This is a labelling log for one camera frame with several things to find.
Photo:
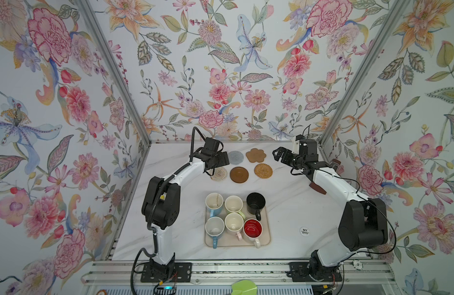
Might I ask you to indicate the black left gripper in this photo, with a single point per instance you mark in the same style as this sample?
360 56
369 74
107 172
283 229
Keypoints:
224 160

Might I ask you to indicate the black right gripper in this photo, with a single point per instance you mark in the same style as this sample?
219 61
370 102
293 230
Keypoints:
281 150

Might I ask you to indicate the multicolour stitched round coaster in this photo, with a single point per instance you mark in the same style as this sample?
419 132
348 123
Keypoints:
219 174

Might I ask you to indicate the flower-shaped cork coaster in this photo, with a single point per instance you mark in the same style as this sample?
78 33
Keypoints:
256 155

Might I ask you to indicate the round woven rattan coaster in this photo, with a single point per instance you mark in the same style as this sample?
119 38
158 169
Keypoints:
263 171

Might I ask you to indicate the grey-blue woven round coaster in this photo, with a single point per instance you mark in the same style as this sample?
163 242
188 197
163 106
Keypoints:
235 157

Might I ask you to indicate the ridged brown wooden coaster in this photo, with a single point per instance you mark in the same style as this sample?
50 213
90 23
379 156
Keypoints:
239 175

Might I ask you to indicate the red and white mug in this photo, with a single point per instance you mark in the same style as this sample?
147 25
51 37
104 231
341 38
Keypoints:
253 230

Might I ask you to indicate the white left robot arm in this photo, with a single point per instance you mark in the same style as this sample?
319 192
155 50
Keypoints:
161 208

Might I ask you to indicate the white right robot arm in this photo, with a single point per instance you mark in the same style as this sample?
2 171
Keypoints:
363 223

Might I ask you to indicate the blue mug back left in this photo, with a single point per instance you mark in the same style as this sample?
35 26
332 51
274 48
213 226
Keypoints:
214 204

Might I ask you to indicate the blue mug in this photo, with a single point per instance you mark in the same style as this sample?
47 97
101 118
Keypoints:
214 204
214 228

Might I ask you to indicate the black mug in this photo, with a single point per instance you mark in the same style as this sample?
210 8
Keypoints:
255 203

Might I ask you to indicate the brown wooden metronome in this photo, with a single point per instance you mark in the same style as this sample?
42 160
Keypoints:
319 188

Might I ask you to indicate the blue mug front left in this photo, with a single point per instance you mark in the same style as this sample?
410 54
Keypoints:
214 228

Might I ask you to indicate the beige rubber tray mat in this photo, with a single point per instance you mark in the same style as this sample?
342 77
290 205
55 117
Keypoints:
227 240

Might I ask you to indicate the round white sticker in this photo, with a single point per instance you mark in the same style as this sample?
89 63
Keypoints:
304 231

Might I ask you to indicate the green round object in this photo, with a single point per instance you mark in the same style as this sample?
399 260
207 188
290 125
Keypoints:
244 287

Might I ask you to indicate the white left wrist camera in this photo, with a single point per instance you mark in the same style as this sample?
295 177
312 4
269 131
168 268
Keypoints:
211 146

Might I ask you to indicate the cream mug green handle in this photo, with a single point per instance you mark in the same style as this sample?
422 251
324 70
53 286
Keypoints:
234 204

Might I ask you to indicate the cream mug pink handle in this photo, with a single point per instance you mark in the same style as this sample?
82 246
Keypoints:
234 224

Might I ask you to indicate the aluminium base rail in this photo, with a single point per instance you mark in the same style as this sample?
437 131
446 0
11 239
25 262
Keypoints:
359 276

